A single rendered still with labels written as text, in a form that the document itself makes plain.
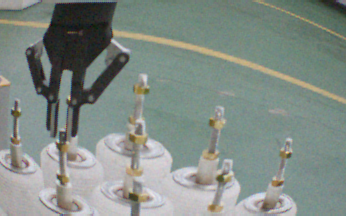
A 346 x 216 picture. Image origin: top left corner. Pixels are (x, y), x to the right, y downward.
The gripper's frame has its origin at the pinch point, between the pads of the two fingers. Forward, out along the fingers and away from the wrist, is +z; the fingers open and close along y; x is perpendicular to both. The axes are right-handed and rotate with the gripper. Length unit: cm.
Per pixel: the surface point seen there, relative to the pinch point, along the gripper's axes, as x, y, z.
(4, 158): -7.4, 10.9, 10.1
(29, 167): -7.3, 6.1, 10.0
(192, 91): -140, -16, 35
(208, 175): -16.6, -16.1, 9.2
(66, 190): 1.0, -0.8, 7.8
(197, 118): -120, -17, 35
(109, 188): -8.8, -5.3, 10.0
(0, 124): -21.3, 15.2, 10.5
